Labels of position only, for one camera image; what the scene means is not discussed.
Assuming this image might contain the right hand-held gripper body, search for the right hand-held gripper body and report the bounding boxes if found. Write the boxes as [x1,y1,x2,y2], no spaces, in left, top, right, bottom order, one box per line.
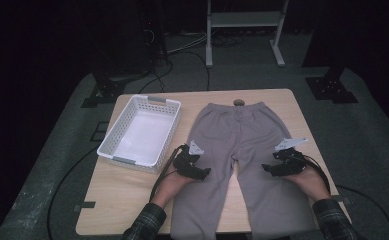
[272,137,310,177]

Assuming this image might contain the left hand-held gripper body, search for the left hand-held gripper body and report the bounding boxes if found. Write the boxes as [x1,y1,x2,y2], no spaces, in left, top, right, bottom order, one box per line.
[172,140,205,179]

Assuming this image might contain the grey pants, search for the grey pants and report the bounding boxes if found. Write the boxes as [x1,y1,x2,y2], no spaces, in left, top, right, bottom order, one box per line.
[170,101,316,240]

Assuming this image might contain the white plastic basket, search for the white plastic basket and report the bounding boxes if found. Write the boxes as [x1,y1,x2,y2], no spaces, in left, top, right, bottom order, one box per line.
[96,94,182,175]

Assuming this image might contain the person's right hand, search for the person's right hand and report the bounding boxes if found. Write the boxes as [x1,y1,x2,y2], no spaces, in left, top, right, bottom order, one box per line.
[282,164,332,202]

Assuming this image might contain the person's left hand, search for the person's left hand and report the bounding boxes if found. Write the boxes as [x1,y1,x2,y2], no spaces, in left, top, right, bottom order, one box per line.
[150,165,197,210]

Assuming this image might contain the grey tape strip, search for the grey tape strip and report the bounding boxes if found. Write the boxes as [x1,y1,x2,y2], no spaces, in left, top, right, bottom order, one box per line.
[73,201,97,213]
[331,194,352,205]

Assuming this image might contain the black stand base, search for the black stand base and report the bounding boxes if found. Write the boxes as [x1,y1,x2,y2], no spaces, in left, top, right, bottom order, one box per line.
[305,66,359,104]
[81,71,127,109]

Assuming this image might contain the white metal stand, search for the white metal stand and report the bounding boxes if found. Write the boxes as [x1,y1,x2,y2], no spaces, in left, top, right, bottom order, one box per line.
[205,0,290,69]

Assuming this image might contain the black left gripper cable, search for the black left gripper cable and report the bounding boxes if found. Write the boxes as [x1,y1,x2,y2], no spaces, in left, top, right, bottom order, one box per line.
[148,143,187,203]

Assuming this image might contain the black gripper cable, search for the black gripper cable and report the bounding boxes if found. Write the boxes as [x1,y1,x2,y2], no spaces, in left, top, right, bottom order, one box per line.
[298,153,332,195]
[148,143,187,203]

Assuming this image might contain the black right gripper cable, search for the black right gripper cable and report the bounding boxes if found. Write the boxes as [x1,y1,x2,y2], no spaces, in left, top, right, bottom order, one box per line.
[298,153,332,195]

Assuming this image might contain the long black floor cable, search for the long black floor cable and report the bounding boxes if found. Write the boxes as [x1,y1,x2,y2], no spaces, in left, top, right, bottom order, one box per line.
[335,184,389,240]
[46,143,103,240]

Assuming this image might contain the white floor cables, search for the white floor cables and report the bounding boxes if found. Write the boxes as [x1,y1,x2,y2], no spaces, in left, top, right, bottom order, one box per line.
[166,32,209,55]

